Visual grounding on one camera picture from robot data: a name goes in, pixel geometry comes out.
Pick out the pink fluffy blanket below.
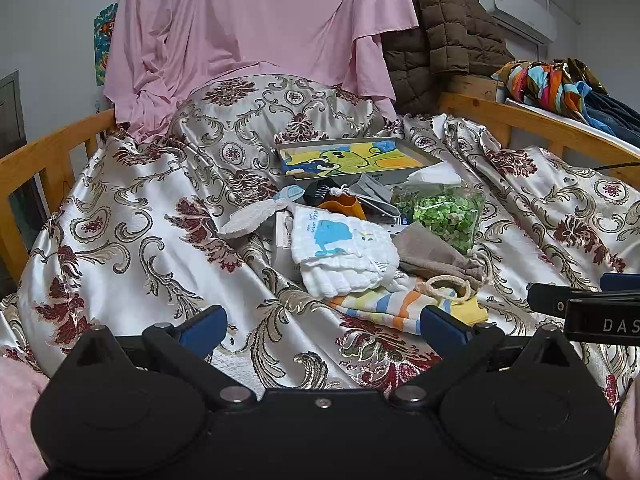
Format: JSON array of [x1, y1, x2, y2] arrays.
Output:
[[0, 356, 49, 479]]

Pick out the white cloth with blue print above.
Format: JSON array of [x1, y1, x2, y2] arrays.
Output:
[[291, 206, 399, 299]]

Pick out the light blue packet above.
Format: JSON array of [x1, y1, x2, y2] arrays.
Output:
[[272, 184, 305, 203]]

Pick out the floral satin bedspread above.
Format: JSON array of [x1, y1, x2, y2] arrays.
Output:
[[1, 75, 639, 392]]

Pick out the grey cloth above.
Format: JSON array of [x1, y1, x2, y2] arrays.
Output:
[[347, 174, 400, 220]]

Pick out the colourful patterned cloth bundle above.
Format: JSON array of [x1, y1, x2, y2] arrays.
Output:
[[491, 58, 608, 124]]

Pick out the dark blue jeans pile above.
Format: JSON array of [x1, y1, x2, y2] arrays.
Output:
[[584, 91, 639, 139]]

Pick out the white knitted cloth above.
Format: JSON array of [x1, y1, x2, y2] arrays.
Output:
[[217, 198, 296, 240]]

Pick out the striped pastel towel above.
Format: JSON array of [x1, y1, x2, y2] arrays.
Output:
[[324, 287, 488, 335]]

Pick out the grey beige drawstring pouch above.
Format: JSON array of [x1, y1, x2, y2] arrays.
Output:
[[392, 222, 485, 292]]

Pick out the grey door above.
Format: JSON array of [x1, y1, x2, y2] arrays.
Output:
[[0, 70, 49, 281]]

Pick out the cardboard box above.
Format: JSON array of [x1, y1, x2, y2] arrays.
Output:
[[447, 75, 499, 101]]

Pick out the grey tray with cartoon picture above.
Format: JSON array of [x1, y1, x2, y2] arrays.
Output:
[[276, 138, 440, 188]]

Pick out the pink draped sheet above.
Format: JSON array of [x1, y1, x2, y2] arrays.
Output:
[[104, 0, 418, 141]]

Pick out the white wall air conditioner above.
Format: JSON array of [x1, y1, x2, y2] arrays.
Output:
[[477, 0, 558, 46]]

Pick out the black patterned sock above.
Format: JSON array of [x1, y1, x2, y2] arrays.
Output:
[[303, 178, 342, 207]]

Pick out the brown quilted jacket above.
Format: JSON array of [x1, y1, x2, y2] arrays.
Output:
[[381, 0, 514, 115]]

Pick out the white orange medicine box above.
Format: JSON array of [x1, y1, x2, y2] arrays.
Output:
[[272, 210, 302, 282]]

